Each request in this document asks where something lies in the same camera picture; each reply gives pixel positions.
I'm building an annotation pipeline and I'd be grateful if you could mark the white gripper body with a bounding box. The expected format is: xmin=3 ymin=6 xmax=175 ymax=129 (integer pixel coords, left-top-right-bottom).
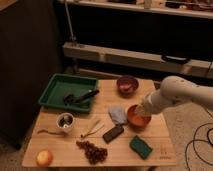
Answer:
xmin=135 ymin=95 xmax=156 ymax=117

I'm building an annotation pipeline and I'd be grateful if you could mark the red bowl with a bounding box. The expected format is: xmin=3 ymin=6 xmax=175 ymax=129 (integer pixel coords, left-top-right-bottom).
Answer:
xmin=127 ymin=105 xmax=151 ymax=129

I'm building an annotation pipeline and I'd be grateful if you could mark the black eraser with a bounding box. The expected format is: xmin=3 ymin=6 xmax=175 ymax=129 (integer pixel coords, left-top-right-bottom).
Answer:
xmin=103 ymin=125 xmax=124 ymax=143

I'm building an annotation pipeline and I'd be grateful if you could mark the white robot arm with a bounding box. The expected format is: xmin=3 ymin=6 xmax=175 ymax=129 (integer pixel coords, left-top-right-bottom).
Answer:
xmin=135 ymin=76 xmax=213 ymax=117

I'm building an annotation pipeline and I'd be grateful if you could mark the purple bowl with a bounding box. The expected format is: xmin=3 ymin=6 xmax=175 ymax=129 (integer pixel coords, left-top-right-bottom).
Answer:
xmin=116 ymin=75 xmax=139 ymax=94

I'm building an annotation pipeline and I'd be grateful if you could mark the grey blue cloth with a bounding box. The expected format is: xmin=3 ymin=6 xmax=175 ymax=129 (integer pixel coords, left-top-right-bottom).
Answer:
xmin=108 ymin=106 xmax=127 ymax=125

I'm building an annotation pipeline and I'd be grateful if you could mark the green sponge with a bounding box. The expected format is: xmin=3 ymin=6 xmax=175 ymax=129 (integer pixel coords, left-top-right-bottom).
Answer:
xmin=129 ymin=136 xmax=153 ymax=160

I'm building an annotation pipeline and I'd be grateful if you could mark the white lower shelf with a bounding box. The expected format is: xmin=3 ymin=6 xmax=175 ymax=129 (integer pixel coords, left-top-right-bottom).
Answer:
xmin=63 ymin=42 xmax=213 ymax=79

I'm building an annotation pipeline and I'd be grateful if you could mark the bunch of dark grapes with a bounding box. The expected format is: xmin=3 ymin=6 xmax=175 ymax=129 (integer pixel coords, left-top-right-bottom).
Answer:
xmin=76 ymin=141 xmax=108 ymax=164

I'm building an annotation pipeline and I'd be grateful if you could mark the black brush in tray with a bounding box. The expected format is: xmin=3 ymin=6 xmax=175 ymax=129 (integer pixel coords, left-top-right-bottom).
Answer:
xmin=63 ymin=90 xmax=99 ymax=105

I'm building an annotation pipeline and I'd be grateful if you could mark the green plastic tray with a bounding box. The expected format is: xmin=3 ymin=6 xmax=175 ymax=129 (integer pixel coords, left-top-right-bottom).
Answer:
xmin=38 ymin=74 xmax=98 ymax=113

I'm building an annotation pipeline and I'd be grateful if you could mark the thin brown twig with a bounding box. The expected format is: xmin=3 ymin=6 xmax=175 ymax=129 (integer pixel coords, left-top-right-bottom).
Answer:
xmin=37 ymin=129 xmax=64 ymax=135

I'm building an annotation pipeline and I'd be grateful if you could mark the orange apple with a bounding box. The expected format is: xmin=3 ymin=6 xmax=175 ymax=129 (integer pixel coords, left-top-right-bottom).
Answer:
xmin=36 ymin=150 xmax=53 ymax=166

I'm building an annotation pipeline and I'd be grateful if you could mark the dark cabinet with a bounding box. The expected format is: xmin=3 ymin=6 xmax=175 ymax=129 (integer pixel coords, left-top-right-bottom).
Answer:
xmin=0 ymin=0 xmax=62 ymax=149

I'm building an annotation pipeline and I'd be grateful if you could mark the black handle on shelf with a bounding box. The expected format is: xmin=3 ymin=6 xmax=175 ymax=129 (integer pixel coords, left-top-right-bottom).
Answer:
xmin=161 ymin=55 xmax=191 ymax=64

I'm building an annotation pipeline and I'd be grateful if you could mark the black cable on floor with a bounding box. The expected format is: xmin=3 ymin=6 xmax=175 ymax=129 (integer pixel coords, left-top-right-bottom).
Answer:
xmin=184 ymin=108 xmax=213 ymax=169

